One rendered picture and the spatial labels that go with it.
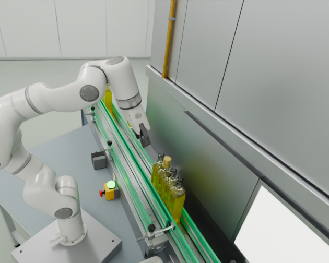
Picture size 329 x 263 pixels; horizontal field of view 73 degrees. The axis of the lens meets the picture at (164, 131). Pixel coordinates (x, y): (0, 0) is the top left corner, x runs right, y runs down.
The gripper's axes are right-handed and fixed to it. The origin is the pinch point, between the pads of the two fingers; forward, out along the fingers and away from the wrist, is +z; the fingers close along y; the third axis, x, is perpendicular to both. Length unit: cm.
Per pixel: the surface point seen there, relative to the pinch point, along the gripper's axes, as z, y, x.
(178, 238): 43.3, -17.2, 3.2
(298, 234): 17, -46, -23
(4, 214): 67, 71, 92
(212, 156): 18.4, -8.2, -22.9
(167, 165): 24.4, 4.2, -7.3
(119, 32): 120, 580, -153
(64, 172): 47, 58, 43
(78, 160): 51, 67, 34
